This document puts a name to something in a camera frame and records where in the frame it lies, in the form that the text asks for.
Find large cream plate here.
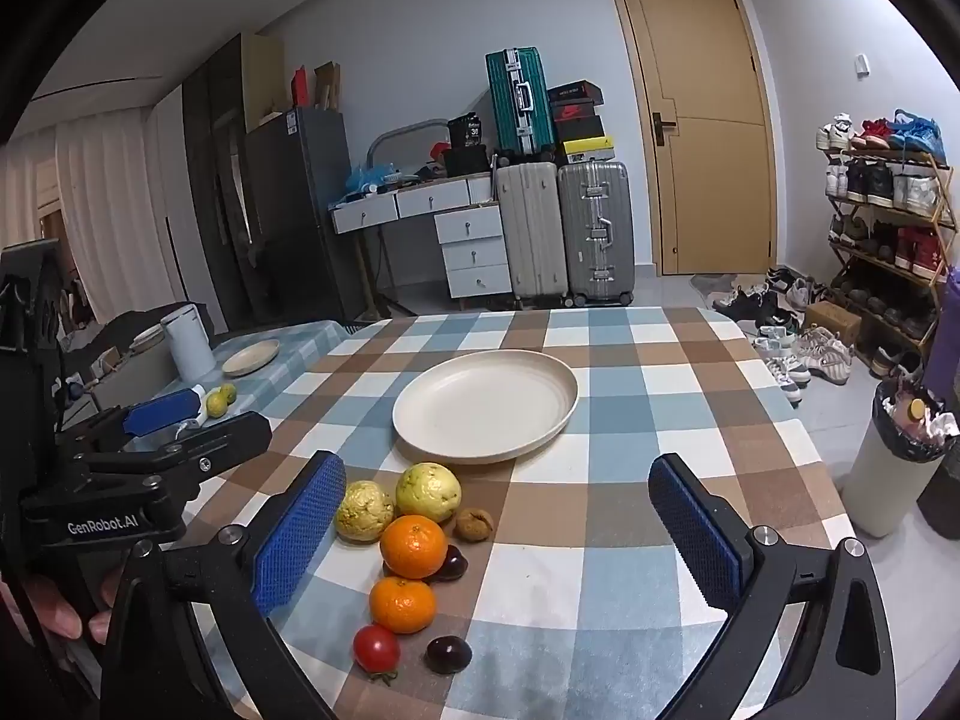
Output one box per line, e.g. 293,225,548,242
392,350,580,464

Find small cream plate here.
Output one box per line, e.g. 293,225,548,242
221,339,281,378

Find grey suitcase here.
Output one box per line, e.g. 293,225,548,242
557,161,637,307

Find wooden shoe rack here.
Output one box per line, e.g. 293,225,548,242
821,142,960,376

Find brown blue checkered tablecloth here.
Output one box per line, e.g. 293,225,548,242
180,306,863,720

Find large orange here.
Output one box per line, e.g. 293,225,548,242
379,514,449,580

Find brown walnut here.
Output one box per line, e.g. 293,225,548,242
454,508,494,543

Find large tan cardboard box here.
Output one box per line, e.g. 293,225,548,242
241,34,286,132

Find teal suitcase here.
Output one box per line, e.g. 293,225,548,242
485,47,557,158

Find wooden door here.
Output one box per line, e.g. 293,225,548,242
606,0,781,276

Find light blue checkered cloth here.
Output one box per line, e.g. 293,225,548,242
124,319,391,451

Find white trash bin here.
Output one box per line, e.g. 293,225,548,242
840,379,960,539

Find person's left hand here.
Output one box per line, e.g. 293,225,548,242
0,566,125,646

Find white curtain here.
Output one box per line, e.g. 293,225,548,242
0,86,188,323

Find brown paper bag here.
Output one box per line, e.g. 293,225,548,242
313,61,342,112

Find beige suitcase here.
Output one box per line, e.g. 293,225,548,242
495,163,569,308

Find grey curved metal frame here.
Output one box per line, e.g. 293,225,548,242
370,118,451,170

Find dark refrigerator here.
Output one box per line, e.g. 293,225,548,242
244,106,368,323

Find grey doormat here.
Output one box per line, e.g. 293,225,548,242
690,272,758,295

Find white desk with drawers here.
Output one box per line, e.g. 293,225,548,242
332,172,515,312

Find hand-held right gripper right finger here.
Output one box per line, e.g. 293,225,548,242
649,454,912,720

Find light blue plastic bag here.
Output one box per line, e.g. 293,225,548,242
345,163,391,196

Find smooth green guava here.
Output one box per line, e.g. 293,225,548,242
395,463,462,522

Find black bag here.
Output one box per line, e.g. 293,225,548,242
442,146,496,179

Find red tomato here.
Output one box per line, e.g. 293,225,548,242
352,624,401,685

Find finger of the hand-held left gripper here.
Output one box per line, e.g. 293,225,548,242
75,411,272,500
56,388,200,458

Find small orange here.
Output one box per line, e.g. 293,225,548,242
369,575,437,635

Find brown cardboard box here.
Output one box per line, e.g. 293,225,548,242
804,300,863,346

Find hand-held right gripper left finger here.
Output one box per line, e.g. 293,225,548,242
101,450,350,720

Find white lidded container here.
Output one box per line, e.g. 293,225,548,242
161,304,215,381

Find purple rolled mat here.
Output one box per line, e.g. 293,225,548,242
926,264,960,406

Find dark plum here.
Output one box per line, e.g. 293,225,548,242
429,544,470,583
426,635,473,674

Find bumpy yellow guava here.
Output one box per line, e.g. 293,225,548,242
335,480,396,543

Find scattered shoes pile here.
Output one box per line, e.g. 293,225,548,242
712,266,863,406

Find dark wardrobe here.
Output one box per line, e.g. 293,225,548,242
182,34,260,316

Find rows of stored shoes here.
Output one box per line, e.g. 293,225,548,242
816,111,950,361

